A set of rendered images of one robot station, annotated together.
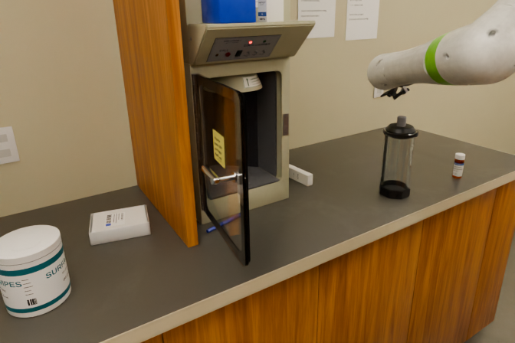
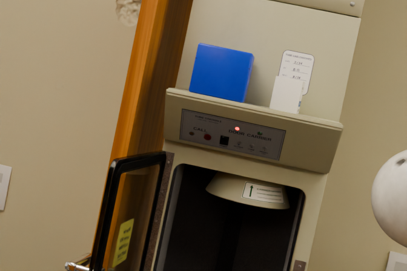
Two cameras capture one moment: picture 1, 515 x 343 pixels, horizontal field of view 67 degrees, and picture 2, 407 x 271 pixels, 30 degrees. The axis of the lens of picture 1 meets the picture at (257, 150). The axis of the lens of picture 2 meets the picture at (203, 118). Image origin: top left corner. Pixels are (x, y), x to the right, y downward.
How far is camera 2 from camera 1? 76 cm
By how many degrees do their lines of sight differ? 39
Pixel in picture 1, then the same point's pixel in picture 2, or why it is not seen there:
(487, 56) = (383, 193)
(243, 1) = (228, 72)
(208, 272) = not seen: outside the picture
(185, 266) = not seen: outside the picture
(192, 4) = (189, 66)
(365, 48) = not seen: outside the picture
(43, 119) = (46, 172)
